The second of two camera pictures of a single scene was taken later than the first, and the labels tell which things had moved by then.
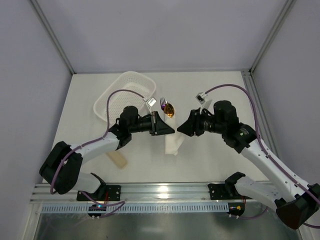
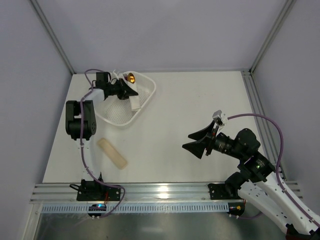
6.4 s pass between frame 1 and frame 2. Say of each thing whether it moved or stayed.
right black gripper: moved
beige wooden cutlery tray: stayed
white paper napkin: moved
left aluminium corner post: stayed
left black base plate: stayed
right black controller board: stayed
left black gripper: moved
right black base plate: stayed
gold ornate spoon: moved
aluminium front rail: stayed
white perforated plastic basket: stayed
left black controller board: stayed
